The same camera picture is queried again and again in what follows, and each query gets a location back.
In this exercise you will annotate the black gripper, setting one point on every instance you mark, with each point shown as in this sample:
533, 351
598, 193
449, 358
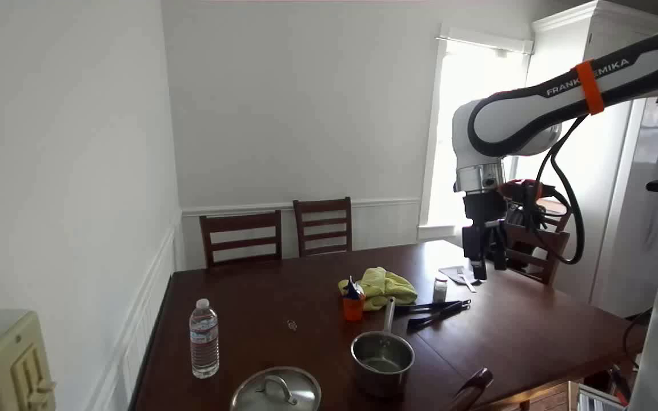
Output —
485, 225

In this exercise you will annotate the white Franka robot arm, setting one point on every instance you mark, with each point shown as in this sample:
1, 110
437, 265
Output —
520, 114

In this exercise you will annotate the small silver spice shaker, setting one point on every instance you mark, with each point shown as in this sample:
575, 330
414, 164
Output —
439, 291

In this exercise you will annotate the glass pot lid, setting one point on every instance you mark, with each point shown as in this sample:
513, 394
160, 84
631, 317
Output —
274, 388

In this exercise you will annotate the white paper napkin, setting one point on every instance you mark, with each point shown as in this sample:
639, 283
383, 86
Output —
457, 275

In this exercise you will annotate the black tongs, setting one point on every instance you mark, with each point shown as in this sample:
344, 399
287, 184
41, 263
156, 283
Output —
434, 306

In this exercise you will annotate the wooden chair with red item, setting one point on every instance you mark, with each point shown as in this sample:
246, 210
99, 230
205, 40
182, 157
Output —
546, 251

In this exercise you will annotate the green cloth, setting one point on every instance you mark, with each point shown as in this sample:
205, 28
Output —
393, 294

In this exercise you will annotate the cream cloth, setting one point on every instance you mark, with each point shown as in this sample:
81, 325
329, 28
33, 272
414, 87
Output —
376, 277

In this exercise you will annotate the white blue utensil bundle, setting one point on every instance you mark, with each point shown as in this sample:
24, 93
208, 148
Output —
356, 291

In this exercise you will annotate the orange plastic cup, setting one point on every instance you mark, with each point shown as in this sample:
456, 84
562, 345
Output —
352, 309

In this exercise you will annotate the bright white-framed window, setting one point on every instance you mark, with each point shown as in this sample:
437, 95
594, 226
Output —
473, 138

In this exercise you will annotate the light wooden furniture piece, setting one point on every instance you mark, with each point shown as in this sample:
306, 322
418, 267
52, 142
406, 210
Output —
535, 399

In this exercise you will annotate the white tall cabinet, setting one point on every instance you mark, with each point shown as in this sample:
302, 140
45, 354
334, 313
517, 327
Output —
610, 191

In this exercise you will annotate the dark wooden slat chair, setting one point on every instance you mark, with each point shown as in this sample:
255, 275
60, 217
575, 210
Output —
240, 238
322, 225

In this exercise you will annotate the clear plastic water bottle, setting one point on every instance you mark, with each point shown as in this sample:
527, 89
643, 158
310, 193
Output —
205, 344

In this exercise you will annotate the cream wall light switch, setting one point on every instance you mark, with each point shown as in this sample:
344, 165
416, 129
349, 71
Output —
16, 372

